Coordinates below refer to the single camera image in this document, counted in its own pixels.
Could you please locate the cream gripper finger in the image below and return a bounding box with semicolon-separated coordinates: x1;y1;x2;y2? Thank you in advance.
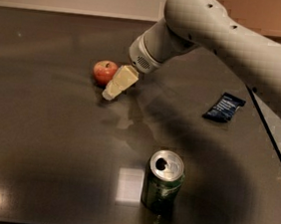
102;65;139;101

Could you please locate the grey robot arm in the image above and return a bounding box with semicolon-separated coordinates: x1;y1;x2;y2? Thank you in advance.
103;0;281;118

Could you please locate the dark blue snack packet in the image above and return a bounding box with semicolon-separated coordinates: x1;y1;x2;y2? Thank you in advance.
202;93;246;123

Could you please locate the red apple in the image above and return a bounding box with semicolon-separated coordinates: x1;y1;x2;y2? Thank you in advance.
93;60;119;86

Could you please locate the green soda can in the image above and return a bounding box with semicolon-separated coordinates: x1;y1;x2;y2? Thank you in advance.
140;149;185;213

